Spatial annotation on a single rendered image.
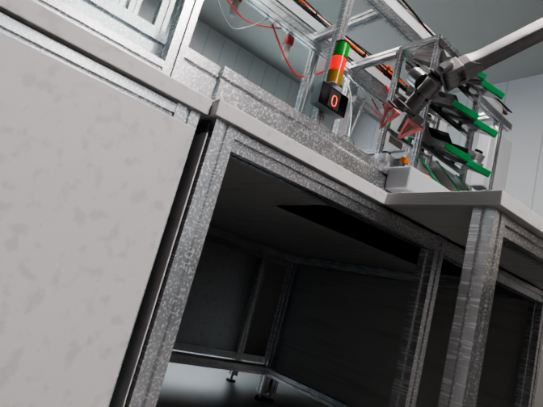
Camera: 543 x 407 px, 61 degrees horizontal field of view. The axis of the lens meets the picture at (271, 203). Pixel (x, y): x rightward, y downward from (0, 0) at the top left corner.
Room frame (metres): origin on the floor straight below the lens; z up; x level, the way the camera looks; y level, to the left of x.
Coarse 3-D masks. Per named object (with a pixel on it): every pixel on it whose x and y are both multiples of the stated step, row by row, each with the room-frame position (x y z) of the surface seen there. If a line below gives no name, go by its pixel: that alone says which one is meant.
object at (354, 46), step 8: (400, 0) 2.08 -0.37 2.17; (408, 8) 2.12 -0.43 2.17; (416, 16) 2.16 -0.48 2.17; (424, 24) 2.21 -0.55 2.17; (432, 32) 2.26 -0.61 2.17; (352, 40) 2.61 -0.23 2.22; (352, 48) 2.65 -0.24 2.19; (360, 48) 2.65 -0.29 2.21; (360, 56) 2.69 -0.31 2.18; (368, 56) 2.70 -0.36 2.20; (384, 72) 2.82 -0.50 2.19; (392, 72) 2.85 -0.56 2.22; (400, 80) 2.91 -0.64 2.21; (504, 112) 2.86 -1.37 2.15
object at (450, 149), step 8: (400, 128) 1.67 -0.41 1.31; (408, 128) 1.63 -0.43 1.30; (432, 128) 1.70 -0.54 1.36; (408, 136) 1.69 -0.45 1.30; (424, 136) 1.55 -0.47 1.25; (432, 136) 1.69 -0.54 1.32; (440, 136) 1.65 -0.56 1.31; (448, 136) 1.62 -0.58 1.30; (432, 144) 1.51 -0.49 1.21; (440, 144) 1.48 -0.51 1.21; (448, 144) 1.46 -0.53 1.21; (448, 152) 1.49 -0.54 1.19; (456, 152) 1.48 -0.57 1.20; (464, 152) 1.49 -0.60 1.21; (464, 160) 1.51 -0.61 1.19
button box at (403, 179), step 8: (392, 168) 1.13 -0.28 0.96; (400, 168) 1.11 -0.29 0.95; (408, 168) 1.09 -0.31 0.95; (392, 176) 1.12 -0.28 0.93; (400, 176) 1.10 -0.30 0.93; (408, 176) 1.08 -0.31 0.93; (416, 176) 1.10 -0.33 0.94; (424, 176) 1.12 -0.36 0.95; (392, 184) 1.12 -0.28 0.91; (400, 184) 1.10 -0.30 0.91; (408, 184) 1.08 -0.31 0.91; (416, 184) 1.10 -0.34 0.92; (424, 184) 1.12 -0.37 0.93; (432, 184) 1.14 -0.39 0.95; (392, 192) 1.15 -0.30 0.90; (400, 192) 1.13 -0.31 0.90
